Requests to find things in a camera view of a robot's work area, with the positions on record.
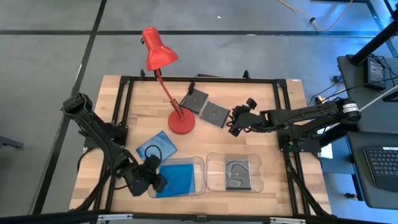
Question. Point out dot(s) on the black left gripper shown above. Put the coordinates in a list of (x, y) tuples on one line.
[(140, 182)]

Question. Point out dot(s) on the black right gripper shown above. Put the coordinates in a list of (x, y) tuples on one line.
[(248, 119)]

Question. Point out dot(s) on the black jewel case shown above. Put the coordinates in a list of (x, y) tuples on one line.
[(194, 101), (214, 114), (237, 174)]

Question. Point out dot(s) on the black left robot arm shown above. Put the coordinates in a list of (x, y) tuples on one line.
[(93, 127)]

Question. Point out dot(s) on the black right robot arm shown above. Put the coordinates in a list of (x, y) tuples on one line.
[(298, 115)]

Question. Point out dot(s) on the clear plastic bin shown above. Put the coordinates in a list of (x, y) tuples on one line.
[(214, 174), (200, 174)]

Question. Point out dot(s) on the black rig beam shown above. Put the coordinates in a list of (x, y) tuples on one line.
[(199, 217)]

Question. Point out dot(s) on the black flat strip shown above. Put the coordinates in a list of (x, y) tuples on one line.
[(206, 75)]

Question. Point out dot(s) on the white paper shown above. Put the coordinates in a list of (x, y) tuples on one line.
[(326, 152)]

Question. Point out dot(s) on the red desk lamp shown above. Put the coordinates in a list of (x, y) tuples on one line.
[(158, 53)]

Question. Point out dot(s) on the dark keyboard tray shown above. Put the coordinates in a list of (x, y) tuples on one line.
[(357, 174)]

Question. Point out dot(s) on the grey side desk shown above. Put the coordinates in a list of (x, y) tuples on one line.
[(373, 121)]

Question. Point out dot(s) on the black power brick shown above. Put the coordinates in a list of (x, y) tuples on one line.
[(374, 73)]

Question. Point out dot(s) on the black keyboard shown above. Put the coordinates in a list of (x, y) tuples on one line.
[(382, 165)]

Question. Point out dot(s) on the dark grey furniture foot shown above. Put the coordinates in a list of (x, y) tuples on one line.
[(9, 143)]

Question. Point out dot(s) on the black rig pole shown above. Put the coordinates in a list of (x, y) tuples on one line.
[(373, 43)]

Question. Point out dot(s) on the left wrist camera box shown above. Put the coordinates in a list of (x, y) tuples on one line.
[(153, 162)]

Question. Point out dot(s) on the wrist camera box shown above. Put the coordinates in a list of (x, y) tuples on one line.
[(252, 103), (153, 162)]

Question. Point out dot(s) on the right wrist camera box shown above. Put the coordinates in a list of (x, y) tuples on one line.
[(252, 103)]

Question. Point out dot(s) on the black aluminium table frame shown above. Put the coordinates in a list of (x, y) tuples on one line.
[(217, 79)]

